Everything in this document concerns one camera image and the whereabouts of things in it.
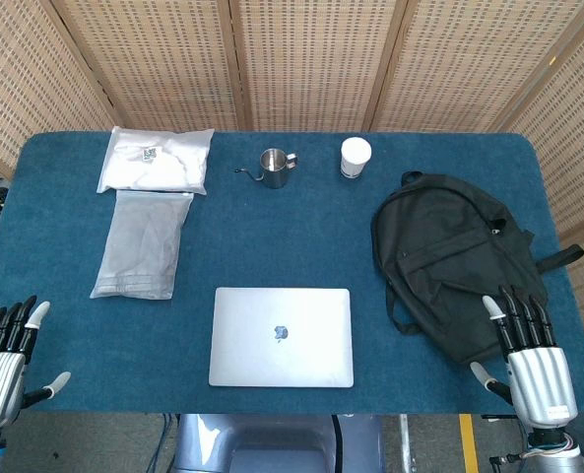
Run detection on white plastic package with label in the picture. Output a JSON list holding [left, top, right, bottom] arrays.
[[96, 125, 216, 197]]

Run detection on grey clothing in clear bag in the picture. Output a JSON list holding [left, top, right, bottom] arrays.
[[89, 189, 195, 301]]

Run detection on blue floor cables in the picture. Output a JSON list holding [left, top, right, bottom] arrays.
[[148, 413, 180, 473]]

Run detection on blue felt table cover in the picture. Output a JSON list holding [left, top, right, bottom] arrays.
[[0, 130, 584, 416]]

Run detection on white paper cup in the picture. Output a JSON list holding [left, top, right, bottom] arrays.
[[340, 137, 373, 181]]

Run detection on black backpack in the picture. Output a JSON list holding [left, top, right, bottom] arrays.
[[370, 170, 584, 365]]

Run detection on silver grey laptop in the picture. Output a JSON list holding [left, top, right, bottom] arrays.
[[208, 287, 356, 389]]

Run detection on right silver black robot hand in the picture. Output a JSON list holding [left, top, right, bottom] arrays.
[[470, 284, 579, 436]]

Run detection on stainless steel spouted mug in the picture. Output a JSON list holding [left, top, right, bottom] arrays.
[[233, 148, 300, 190]]

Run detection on metal table leg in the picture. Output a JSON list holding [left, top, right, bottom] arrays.
[[398, 413, 415, 473]]

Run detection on woven bamboo folding screen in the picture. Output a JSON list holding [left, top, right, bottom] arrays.
[[0, 0, 584, 316]]

